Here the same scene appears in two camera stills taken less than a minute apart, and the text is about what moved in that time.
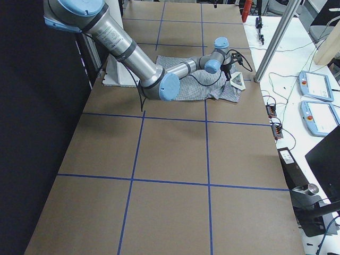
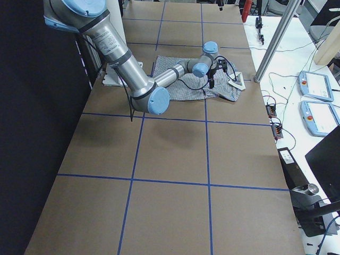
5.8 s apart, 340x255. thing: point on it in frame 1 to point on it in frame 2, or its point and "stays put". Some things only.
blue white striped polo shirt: [202, 85] stays put
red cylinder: [246, 8] stays put
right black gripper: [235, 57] to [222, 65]
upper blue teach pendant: [315, 85] stays put
